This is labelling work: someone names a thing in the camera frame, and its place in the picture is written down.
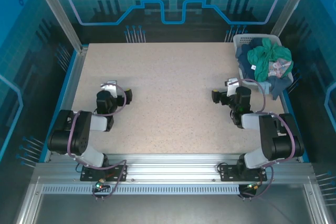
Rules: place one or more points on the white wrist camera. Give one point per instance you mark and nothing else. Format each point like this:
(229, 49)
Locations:
(232, 87)
(111, 87)

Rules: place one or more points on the white plastic laundry basket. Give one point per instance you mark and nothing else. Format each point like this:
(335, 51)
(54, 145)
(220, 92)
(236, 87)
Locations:
(245, 40)

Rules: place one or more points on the right controller board with LED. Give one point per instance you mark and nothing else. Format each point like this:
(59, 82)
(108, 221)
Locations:
(252, 186)

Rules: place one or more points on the aluminium mounting rail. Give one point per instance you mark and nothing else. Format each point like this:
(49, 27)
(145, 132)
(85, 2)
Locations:
(170, 169)

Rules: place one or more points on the dark blue t-shirt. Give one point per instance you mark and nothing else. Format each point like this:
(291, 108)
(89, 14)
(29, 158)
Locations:
(242, 58)

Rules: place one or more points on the aluminium frame post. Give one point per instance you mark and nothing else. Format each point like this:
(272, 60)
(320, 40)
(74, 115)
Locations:
(63, 19)
(291, 6)

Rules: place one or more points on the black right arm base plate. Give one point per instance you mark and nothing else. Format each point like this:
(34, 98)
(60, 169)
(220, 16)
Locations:
(228, 175)

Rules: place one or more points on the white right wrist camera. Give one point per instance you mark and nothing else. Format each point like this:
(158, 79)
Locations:
(232, 87)

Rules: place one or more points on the left controller board with LED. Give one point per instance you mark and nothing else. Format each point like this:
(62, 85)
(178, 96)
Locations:
(99, 186)

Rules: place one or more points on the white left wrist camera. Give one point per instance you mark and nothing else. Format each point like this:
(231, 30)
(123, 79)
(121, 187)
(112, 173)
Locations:
(111, 87)

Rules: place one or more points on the controller board with led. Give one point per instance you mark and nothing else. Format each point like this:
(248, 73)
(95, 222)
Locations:
(99, 186)
(252, 186)

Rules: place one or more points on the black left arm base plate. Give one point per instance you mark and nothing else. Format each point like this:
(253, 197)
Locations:
(89, 175)

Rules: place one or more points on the grey-blue t-shirt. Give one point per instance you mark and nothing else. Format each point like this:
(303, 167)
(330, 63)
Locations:
(279, 85)

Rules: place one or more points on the green printed t-shirt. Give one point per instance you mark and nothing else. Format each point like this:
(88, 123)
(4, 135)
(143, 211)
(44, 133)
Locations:
(260, 58)

